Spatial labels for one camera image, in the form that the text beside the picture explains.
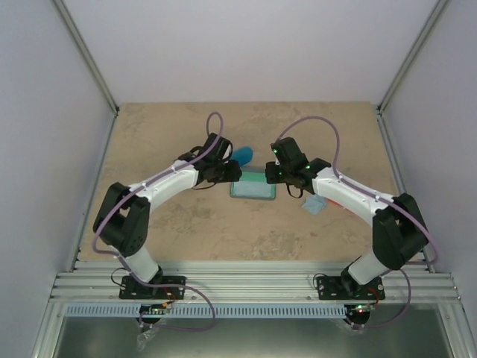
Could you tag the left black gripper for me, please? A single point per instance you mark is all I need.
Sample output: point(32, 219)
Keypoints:
point(233, 174)

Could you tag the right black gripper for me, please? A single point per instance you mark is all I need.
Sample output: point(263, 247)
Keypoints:
point(271, 176)

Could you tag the grey-blue teal-lined glasses case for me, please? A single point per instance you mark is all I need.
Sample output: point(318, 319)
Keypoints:
point(253, 174)

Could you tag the light blue cleaning cloth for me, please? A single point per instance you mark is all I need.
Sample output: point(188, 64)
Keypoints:
point(253, 189)

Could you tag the blue hard glasses case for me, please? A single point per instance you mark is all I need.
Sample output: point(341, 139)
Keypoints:
point(242, 155)

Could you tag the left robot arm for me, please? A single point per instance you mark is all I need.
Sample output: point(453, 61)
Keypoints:
point(121, 225)

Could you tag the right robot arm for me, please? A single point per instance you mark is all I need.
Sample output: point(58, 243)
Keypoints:
point(398, 229)

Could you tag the red translucent sunglasses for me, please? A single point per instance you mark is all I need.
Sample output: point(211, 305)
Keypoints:
point(339, 205)

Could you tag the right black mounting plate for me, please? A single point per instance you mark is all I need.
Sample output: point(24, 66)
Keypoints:
point(329, 287)

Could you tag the black mounting plate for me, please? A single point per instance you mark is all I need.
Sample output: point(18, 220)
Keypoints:
point(329, 287)
point(173, 290)

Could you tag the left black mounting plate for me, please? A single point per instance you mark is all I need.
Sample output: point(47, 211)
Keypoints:
point(173, 290)

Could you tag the left small circuit board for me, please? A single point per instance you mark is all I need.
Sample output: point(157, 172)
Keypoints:
point(156, 309)

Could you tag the small circuit board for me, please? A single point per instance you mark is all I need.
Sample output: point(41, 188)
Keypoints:
point(359, 309)
point(156, 309)

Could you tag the right small circuit board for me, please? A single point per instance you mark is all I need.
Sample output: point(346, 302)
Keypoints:
point(359, 309)

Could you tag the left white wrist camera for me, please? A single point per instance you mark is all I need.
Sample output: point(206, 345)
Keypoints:
point(228, 153)

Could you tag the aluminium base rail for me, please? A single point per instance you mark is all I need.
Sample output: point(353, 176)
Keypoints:
point(252, 282)

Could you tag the grey slotted cable duct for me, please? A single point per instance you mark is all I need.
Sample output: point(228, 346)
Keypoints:
point(196, 310)

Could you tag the left aluminium frame post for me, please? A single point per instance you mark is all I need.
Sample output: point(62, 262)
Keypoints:
point(79, 42)

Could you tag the aluminium frame post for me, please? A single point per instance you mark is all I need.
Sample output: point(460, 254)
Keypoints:
point(423, 36)
point(79, 42)

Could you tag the right aluminium frame post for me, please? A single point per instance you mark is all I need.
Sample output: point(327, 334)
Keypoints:
point(423, 36)

